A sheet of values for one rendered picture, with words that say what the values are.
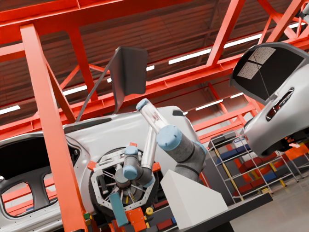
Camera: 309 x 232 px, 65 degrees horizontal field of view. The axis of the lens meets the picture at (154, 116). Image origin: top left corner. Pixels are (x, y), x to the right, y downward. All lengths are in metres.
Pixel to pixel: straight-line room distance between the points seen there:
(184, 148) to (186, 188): 0.23
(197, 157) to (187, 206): 0.32
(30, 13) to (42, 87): 1.18
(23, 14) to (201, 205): 3.09
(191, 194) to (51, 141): 1.53
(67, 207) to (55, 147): 0.54
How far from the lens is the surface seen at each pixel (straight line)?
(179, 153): 1.37
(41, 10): 3.61
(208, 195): 1.32
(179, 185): 1.29
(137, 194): 2.81
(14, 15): 3.63
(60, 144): 2.40
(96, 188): 2.29
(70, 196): 2.25
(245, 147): 7.24
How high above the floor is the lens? 0.35
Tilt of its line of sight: 24 degrees up
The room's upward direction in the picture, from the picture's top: 24 degrees counter-clockwise
